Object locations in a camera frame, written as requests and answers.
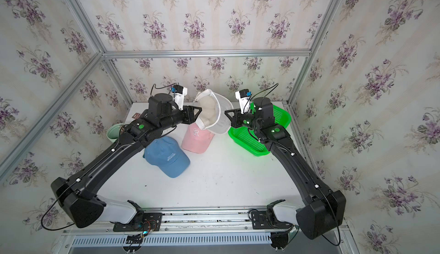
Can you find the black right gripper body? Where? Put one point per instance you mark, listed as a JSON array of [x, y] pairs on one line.
[[247, 120]]

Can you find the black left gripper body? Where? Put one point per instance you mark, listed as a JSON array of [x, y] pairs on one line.
[[188, 115]]

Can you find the grey white baseball cap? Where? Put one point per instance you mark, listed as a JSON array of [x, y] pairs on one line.
[[212, 116]]

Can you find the pink baseball cap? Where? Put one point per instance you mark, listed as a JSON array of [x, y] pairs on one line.
[[196, 140]]

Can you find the light blue baseball cap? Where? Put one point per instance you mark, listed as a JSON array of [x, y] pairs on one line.
[[166, 154]]

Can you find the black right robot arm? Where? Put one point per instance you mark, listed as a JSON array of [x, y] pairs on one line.
[[323, 208]]

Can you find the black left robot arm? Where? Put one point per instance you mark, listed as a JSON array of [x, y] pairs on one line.
[[78, 195]]

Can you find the green plastic basket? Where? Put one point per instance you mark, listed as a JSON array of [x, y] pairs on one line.
[[241, 137]]

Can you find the mint green pen cup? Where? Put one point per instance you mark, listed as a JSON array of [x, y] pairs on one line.
[[114, 131]]

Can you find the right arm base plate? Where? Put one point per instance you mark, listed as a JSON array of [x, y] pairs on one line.
[[266, 220]]

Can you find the aluminium mounting rail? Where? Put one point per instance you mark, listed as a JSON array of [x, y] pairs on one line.
[[182, 220]]

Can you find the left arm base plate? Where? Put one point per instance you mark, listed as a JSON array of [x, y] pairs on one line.
[[148, 222]]

